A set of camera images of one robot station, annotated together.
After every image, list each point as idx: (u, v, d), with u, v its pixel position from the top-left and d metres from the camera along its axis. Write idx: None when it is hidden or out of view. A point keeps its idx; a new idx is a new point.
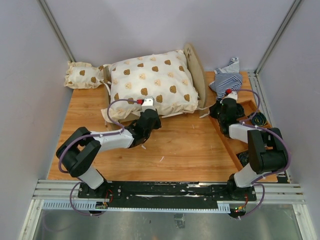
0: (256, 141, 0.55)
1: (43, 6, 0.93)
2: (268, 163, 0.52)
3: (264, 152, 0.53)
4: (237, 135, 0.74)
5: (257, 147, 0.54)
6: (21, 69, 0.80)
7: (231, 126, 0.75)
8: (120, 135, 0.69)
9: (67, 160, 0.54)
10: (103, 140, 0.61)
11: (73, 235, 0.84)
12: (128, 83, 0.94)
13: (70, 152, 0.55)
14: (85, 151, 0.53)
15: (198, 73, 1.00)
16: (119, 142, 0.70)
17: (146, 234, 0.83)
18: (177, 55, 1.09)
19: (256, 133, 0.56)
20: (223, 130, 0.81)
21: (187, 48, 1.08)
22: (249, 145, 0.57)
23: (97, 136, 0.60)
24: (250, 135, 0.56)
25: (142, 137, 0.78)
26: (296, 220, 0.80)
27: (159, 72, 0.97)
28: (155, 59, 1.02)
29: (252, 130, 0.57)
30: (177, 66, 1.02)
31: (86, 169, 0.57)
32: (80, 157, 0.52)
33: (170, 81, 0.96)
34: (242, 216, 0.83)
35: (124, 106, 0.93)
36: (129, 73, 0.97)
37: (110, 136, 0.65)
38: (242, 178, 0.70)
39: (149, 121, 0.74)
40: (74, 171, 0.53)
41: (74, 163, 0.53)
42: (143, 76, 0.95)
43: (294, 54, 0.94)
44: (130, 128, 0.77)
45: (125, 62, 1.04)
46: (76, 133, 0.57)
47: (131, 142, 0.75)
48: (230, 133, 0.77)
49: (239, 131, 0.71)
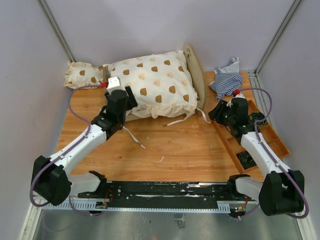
0: (273, 194, 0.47)
1: (44, 6, 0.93)
2: (280, 208, 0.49)
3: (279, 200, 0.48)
4: (249, 149, 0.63)
5: (272, 200, 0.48)
6: (21, 69, 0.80)
7: (245, 136, 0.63)
8: (87, 139, 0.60)
9: (42, 193, 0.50)
10: (68, 159, 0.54)
11: (73, 235, 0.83)
12: (128, 83, 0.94)
13: (41, 185, 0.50)
14: (54, 182, 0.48)
15: (198, 73, 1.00)
16: (90, 146, 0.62)
17: (146, 234, 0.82)
18: (177, 55, 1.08)
19: (276, 182, 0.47)
20: (234, 133, 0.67)
21: (187, 48, 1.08)
22: (263, 186, 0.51)
23: (58, 160, 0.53)
24: (268, 183, 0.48)
25: (118, 122, 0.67)
26: (296, 220, 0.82)
27: (158, 72, 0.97)
28: (155, 59, 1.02)
29: (274, 178, 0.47)
30: (177, 66, 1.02)
31: (68, 192, 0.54)
32: (53, 188, 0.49)
33: (170, 82, 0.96)
34: (242, 216, 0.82)
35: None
36: (129, 73, 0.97)
37: (75, 148, 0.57)
38: (244, 186, 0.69)
39: (118, 103, 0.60)
40: (56, 201, 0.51)
41: (52, 195, 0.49)
42: (142, 76, 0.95)
43: (294, 54, 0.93)
44: (99, 119, 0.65)
45: (125, 62, 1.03)
46: (38, 165, 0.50)
47: (106, 133, 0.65)
48: (242, 142, 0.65)
49: (253, 150, 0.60)
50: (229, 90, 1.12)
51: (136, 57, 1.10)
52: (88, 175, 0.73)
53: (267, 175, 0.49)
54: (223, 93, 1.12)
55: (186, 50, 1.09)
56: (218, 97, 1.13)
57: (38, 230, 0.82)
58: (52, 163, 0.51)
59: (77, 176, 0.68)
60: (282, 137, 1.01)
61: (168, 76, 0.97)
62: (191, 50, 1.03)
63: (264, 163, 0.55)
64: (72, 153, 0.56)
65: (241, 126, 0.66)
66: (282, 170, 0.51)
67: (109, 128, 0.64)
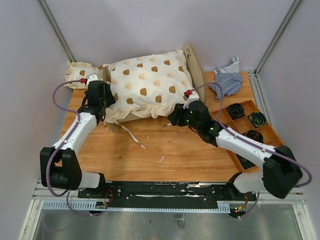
0: (278, 178, 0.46)
1: (44, 6, 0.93)
2: (289, 186, 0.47)
3: (285, 179, 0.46)
4: (227, 147, 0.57)
5: (280, 183, 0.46)
6: (21, 69, 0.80)
7: (219, 138, 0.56)
8: (81, 124, 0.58)
9: (57, 182, 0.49)
10: (72, 142, 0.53)
11: (73, 235, 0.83)
12: (128, 83, 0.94)
13: (53, 175, 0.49)
14: (68, 164, 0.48)
15: (198, 74, 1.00)
16: (87, 130, 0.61)
17: (146, 234, 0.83)
18: (177, 55, 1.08)
19: (274, 166, 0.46)
20: (207, 139, 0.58)
21: (187, 48, 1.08)
22: (264, 175, 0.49)
23: (63, 145, 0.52)
24: (268, 170, 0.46)
25: (103, 108, 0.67)
26: (296, 220, 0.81)
27: (158, 72, 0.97)
28: (155, 59, 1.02)
29: (270, 163, 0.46)
30: (177, 66, 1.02)
31: (80, 174, 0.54)
32: (68, 171, 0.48)
33: (170, 82, 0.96)
34: (242, 216, 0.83)
35: (123, 107, 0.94)
36: (129, 73, 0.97)
37: (75, 132, 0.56)
38: (245, 184, 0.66)
39: (100, 87, 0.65)
40: (73, 184, 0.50)
41: (68, 179, 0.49)
42: (142, 76, 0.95)
43: (294, 54, 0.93)
44: (83, 107, 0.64)
45: (124, 62, 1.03)
46: (44, 156, 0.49)
47: (96, 118, 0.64)
48: (219, 143, 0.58)
49: (234, 147, 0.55)
50: (229, 90, 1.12)
51: (137, 57, 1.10)
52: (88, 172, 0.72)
53: (264, 165, 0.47)
54: (223, 93, 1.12)
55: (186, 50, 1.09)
56: (217, 97, 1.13)
57: (38, 230, 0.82)
58: (59, 149, 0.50)
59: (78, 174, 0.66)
60: (282, 137, 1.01)
61: (168, 76, 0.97)
62: (191, 49, 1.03)
63: (252, 154, 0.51)
64: (74, 136, 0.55)
65: (209, 130, 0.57)
66: (271, 151, 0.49)
67: (96, 112, 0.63)
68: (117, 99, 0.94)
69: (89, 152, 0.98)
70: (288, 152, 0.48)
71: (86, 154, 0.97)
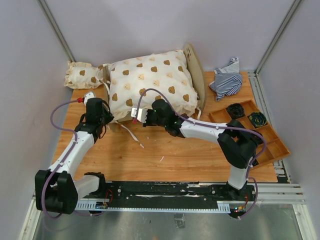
0: (232, 148, 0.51)
1: (44, 6, 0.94)
2: (246, 154, 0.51)
3: (240, 148, 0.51)
4: (194, 135, 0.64)
5: (235, 153, 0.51)
6: (21, 69, 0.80)
7: (182, 128, 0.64)
8: (78, 143, 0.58)
9: (52, 206, 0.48)
10: (69, 164, 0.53)
11: (73, 235, 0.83)
12: (127, 83, 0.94)
13: (48, 199, 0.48)
14: (63, 188, 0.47)
15: (198, 73, 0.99)
16: (83, 150, 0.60)
17: (146, 234, 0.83)
18: (177, 55, 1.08)
19: (226, 138, 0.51)
20: (173, 132, 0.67)
21: (187, 48, 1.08)
22: (224, 150, 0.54)
23: (59, 168, 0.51)
24: (222, 143, 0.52)
25: (100, 125, 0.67)
26: (296, 220, 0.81)
27: (158, 72, 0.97)
28: (154, 59, 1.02)
29: (223, 137, 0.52)
30: (177, 66, 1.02)
31: (77, 196, 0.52)
32: (63, 195, 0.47)
33: (170, 82, 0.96)
34: (242, 216, 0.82)
35: (123, 107, 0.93)
36: (129, 73, 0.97)
37: (71, 153, 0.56)
38: (235, 179, 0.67)
39: (98, 106, 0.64)
40: (68, 208, 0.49)
41: (63, 203, 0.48)
42: (141, 77, 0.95)
43: (294, 54, 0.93)
44: (81, 125, 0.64)
45: (124, 62, 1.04)
46: (39, 180, 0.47)
47: (93, 136, 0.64)
48: (184, 133, 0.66)
49: (196, 132, 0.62)
50: (229, 90, 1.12)
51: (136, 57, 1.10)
52: (86, 177, 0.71)
53: (219, 140, 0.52)
54: (223, 93, 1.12)
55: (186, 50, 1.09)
56: (217, 97, 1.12)
57: (38, 230, 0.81)
58: (54, 173, 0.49)
59: (77, 181, 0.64)
60: (282, 137, 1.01)
61: (167, 75, 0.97)
62: (191, 49, 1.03)
63: (209, 134, 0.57)
64: (70, 158, 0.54)
65: (174, 124, 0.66)
66: (223, 127, 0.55)
67: (94, 130, 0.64)
68: (117, 100, 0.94)
69: (88, 152, 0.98)
70: (238, 123, 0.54)
71: (85, 154, 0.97)
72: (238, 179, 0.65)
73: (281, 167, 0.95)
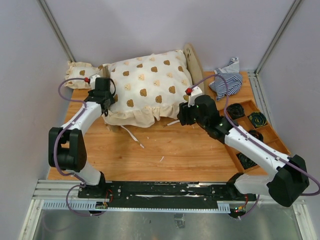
0: (287, 189, 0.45)
1: (43, 6, 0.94)
2: (295, 195, 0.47)
3: (293, 190, 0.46)
4: (238, 147, 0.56)
5: (287, 193, 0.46)
6: (22, 69, 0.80)
7: (229, 137, 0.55)
8: (88, 110, 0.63)
9: (65, 161, 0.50)
10: (80, 124, 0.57)
11: (73, 235, 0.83)
12: (128, 83, 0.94)
13: (61, 154, 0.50)
14: (75, 142, 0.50)
15: (198, 73, 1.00)
16: (92, 117, 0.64)
17: (147, 234, 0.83)
18: (177, 55, 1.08)
19: (287, 177, 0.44)
20: (215, 134, 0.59)
21: (187, 48, 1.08)
22: (273, 183, 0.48)
23: (71, 126, 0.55)
24: (279, 180, 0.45)
25: (107, 101, 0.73)
26: (296, 220, 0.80)
27: (158, 72, 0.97)
28: (154, 59, 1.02)
29: (282, 174, 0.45)
30: (177, 66, 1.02)
31: (86, 156, 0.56)
32: (76, 149, 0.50)
33: (170, 82, 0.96)
34: (242, 216, 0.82)
35: (123, 109, 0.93)
36: (129, 74, 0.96)
37: (82, 117, 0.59)
38: (246, 187, 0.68)
39: (106, 82, 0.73)
40: (79, 164, 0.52)
41: (74, 158, 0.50)
42: (142, 77, 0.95)
43: (293, 54, 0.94)
44: (90, 97, 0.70)
45: (124, 63, 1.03)
46: (53, 135, 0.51)
47: (101, 108, 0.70)
48: (227, 141, 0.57)
49: (244, 149, 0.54)
50: (229, 90, 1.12)
51: (136, 57, 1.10)
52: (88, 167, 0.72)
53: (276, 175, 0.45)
54: (223, 93, 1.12)
55: (186, 50, 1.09)
56: (217, 97, 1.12)
57: (39, 230, 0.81)
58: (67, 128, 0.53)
59: None
60: (282, 137, 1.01)
61: (168, 75, 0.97)
62: (190, 49, 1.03)
63: (264, 160, 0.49)
64: (81, 120, 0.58)
65: (217, 126, 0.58)
66: (284, 162, 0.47)
67: (102, 101, 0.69)
68: (117, 101, 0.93)
69: (88, 152, 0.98)
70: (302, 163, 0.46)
71: None
72: (253, 191, 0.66)
73: None
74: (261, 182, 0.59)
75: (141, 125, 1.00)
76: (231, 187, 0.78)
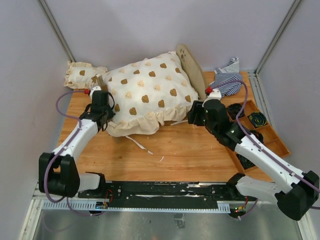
0: (300, 205, 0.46)
1: (43, 6, 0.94)
2: (305, 211, 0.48)
3: (304, 207, 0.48)
4: (248, 156, 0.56)
5: (298, 209, 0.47)
6: (22, 69, 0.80)
7: (242, 146, 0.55)
8: (83, 130, 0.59)
9: (56, 189, 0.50)
10: (72, 148, 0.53)
11: (73, 235, 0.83)
12: (128, 92, 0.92)
13: (52, 182, 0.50)
14: (66, 170, 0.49)
15: (196, 73, 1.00)
16: (87, 137, 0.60)
17: (146, 234, 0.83)
18: (171, 57, 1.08)
19: (301, 195, 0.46)
20: (225, 141, 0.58)
21: (180, 48, 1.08)
22: (284, 197, 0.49)
23: (63, 151, 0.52)
24: (294, 198, 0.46)
25: (104, 117, 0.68)
26: (296, 220, 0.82)
27: (157, 76, 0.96)
28: (150, 63, 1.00)
29: (297, 192, 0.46)
30: (174, 68, 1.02)
31: (78, 181, 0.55)
32: (67, 178, 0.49)
33: (170, 85, 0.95)
34: (242, 216, 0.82)
35: (125, 119, 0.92)
36: (127, 82, 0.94)
37: (75, 138, 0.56)
38: (249, 191, 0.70)
39: (103, 96, 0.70)
40: (70, 191, 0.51)
41: (65, 186, 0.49)
42: (141, 84, 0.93)
43: (294, 54, 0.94)
44: (86, 114, 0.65)
45: (120, 70, 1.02)
46: (43, 162, 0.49)
47: (97, 125, 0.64)
48: (237, 150, 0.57)
49: (257, 160, 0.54)
50: (229, 90, 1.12)
51: (130, 64, 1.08)
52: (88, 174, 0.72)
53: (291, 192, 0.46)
54: (223, 93, 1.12)
55: (180, 51, 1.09)
56: None
57: (39, 230, 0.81)
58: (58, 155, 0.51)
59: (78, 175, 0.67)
60: (282, 137, 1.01)
61: (166, 79, 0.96)
62: (186, 50, 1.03)
63: (277, 174, 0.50)
64: (74, 142, 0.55)
65: (228, 132, 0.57)
66: (299, 178, 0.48)
67: (98, 118, 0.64)
68: (119, 111, 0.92)
69: (88, 153, 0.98)
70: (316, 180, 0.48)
71: (85, 154, 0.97)
72: (255, 195, 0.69)
73: None
74: (268, 190, 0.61)
75: (146, 132, 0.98)
76: (231, 187, 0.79)
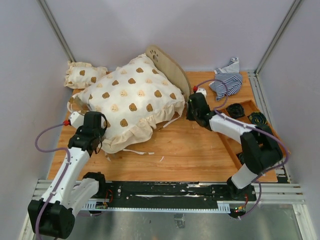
0: (252, 147, 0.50)
1: (43, 6, 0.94)
2: (266, 161, 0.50)
3: (261, 154, 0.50)
4: (221, 131, 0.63)
5: (253, 153, 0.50)
6: (22, 69, 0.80)
7: (212, 120, 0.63)
8: (72, 165, 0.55)
9: (48, 232, 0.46)
10: (61, 192, 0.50)
11: (73, 235, 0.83)
12: (113, 105, 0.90)
13: (45, 225, 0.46)
14: (57, 219, 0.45)
15: (174, 69, 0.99)
16: (78, 171, 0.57)
17: (146, 234, 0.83)
18: (144, 60, 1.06)
19: (250, 138, 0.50)
20: (203, 123, 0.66)
21: (151, 49, 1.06)
22: (243, 149, 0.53)
23: (52, 198, 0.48)
24: (244, 141, 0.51)
25: (96, 140, 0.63)
26: (296, 220, 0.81)
27: (137, 82, 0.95)
28: (126, 71, 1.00)
29: (246, 135, 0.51)
30: (150, 70, 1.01)
31: (73, 220, 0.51)
32: (60, 224, 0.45)
33: (152, 87, 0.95)
34: (242, 216, 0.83)
35: (119, 132, 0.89)
36: (110, 95, 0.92)
37: (64, 178, 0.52)
38: (241, 178, 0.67)
39: (96, 119, 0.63)
40: (64, 233, 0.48)
41: (59, 231, 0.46)
42: (124, 93, 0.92)
43: (294, 54, 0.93)
44: (75, 139, 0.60)
45: (97, 85, 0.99)
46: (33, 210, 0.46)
47: (88, 151, 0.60)
48: (213, 127, 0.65)
49: (224, 128, 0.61)
50: (229, 90, 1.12)
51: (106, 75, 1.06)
52: (83, 184, 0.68)
53: (241, 137, 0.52)
54: (223, 93, 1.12)
55: (150, 52, 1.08)
56: (217, 97, 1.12)
57: None
58: (47, 202, 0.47)
59: (76, 192, 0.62)
60: (282, 137, 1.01)
61: (147, 82, 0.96)
62: (157, 51, 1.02)
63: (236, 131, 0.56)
64: (63, 184, 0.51)
65: (205, 115, 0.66)
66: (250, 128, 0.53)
67: (89, 144, 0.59)
68: (110, 126, 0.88)
69: None
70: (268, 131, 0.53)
71: None
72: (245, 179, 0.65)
73: (281, 167, 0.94)
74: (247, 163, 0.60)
75: (142, 139, 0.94)
76: (231, 186, 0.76)
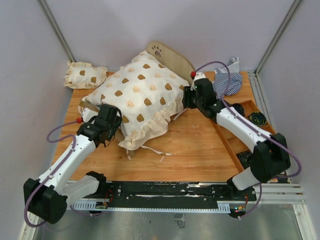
0: (265, 161, 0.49)
1: (43, 6, 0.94)
2: (274, 172, 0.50)
3: (271, 166, 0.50)
4: (228, 127, 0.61)
5: (264, 166, 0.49)
6: (22, 69, 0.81)
7: (220, 115, 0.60)
8: (75, 152, 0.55)
9: (38, 213, 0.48)
10: (58, 177, 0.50)
11: (73, 234, 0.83)
12: (128, 101, 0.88)
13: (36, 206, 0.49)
14: (47, 203, 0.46)
15: (180, 62, 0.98)
16: (80, 160, 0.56)
17: (146, 234, 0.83)
18: (148, 56, 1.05)
19: (265, 150, 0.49)
20: (208, 113, 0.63)
21: (153, 45, 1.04)
22: (253, 158, 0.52)
23: (47, 181, 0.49)
24: (258, 153, 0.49)
25: (106, 133, 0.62)
26: (296, 220, 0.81)
27: (147, 78, 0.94)
28: (133, 69, 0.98)
29: (260, 146, 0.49)
30: (157, 64, 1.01)
31: (65, 207, 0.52)
32: (49, 209, 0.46)
33: (162, 81, 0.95)
34: (242, 216, 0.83)
35: (136, 128, 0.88)
36: (123, 93, 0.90)
37: (64, 164, 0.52)
38: (241, 180, 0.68)
39: (110, 113, 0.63)
40: (52, 219, 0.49)
41: (48, 215, 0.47)
42: (137, 89, 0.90)
43: (294, 53, 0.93)
44: (85, 127, 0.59)
45: (107, 85, 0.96)
46: (28, 188, 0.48)
47: (94, 141, 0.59)
48: (219, 120, 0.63)
49: (232, 126, 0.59)
50: (229, 90, 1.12)
51: (112, 75, 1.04)
52: (84, 180, 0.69)
53: (255, 147, 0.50)
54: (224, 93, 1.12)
55: (152, 48, 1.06)
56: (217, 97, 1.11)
57: (38, 230, 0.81)
58: (41, 185, 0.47)
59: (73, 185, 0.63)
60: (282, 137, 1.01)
61: (156, 76, 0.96)
62: (160, 46, 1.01)
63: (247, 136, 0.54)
64: (61, 170, 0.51)
65: (211, 106, 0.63)
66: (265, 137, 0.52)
67: (97, 135, 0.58)
68: (127, 121, 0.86)
69: None
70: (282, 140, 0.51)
71: None
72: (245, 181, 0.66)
73: None
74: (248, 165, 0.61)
75: (159, 134, 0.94)
76: (231, 185, 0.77)
